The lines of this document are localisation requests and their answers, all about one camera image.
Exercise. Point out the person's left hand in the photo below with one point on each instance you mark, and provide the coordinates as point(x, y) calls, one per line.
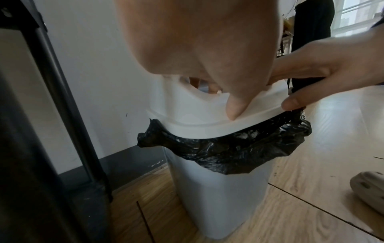
point(204, 38)

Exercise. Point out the person's right hand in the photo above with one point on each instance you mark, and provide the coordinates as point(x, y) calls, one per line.
point(345, 61)

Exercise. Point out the white trash bin lid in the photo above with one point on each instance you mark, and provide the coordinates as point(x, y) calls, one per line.
point(198, 118)

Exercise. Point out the white framed window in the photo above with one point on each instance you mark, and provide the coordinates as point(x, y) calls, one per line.
point(357, 16)

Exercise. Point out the black trouser leg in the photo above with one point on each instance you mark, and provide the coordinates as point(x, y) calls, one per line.
point(312, 23)

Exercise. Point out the wooden furniture piece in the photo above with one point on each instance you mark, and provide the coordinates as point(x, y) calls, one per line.
point(286, 38)

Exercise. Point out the black trash bag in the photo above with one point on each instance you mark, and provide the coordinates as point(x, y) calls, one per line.
point(240, 149)

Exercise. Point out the beige clog shoe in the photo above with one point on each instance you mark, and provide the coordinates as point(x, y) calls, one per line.
point(369, 189)

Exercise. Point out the grey plastic trash bin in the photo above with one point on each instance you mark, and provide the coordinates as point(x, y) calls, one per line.
point(222, 197)

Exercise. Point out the black metal door frame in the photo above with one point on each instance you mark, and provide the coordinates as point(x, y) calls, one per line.
point(39, 142)

